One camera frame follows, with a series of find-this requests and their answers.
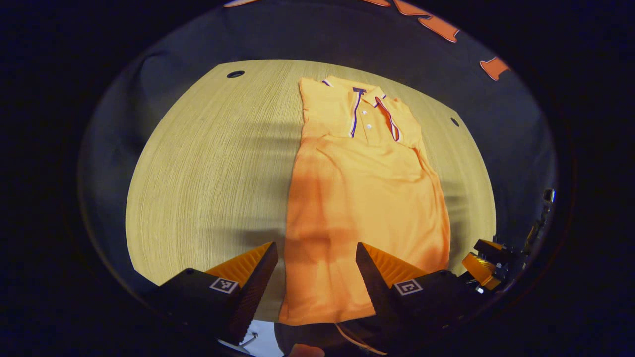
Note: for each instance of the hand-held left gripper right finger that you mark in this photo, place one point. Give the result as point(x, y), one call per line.
point(377, 292)

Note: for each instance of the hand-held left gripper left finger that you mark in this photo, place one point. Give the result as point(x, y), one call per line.
point(255, 297)

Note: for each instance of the person's dark clothing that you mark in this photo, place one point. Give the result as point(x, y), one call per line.
point(307, 334)

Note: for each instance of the orange T-shirt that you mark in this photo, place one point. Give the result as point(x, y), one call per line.
point(367, 208)

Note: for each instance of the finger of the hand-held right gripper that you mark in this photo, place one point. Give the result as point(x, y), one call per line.
point(481, 271)
point(496, 249)

